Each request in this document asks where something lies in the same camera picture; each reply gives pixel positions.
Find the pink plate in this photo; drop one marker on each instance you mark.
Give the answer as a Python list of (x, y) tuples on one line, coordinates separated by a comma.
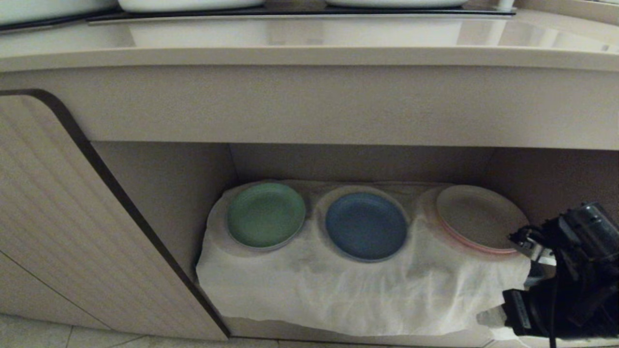
[(476, 217)]

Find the black glass cooktop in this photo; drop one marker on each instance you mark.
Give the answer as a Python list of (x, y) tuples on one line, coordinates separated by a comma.
[(290, 11)]

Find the beige counter cabinet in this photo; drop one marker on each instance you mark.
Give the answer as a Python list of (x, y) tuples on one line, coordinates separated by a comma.
[(309, 106)]

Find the white cloth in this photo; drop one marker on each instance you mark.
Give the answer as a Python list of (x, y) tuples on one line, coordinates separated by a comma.
[(338, 295)]

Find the wood grain cabinet door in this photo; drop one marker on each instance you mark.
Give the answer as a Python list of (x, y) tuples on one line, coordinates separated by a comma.
[(72, 232)]

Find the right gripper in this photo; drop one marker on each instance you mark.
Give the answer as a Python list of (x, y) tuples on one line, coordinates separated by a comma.
[(534, 311)]

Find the white dish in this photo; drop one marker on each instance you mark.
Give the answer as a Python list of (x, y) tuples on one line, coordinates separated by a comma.
[(396, 3), (191, 5)]

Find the white cup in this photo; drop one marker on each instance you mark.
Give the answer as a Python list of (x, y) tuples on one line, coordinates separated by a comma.
[(506, 4)]

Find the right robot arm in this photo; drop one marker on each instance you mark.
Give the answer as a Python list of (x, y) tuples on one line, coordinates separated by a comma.
[(587, 251)]

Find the blue plate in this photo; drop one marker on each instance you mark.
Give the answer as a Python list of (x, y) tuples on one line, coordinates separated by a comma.
[(366, 226)]

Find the green plate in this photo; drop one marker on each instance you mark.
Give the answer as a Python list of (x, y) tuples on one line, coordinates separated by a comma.
[(266, 215)]

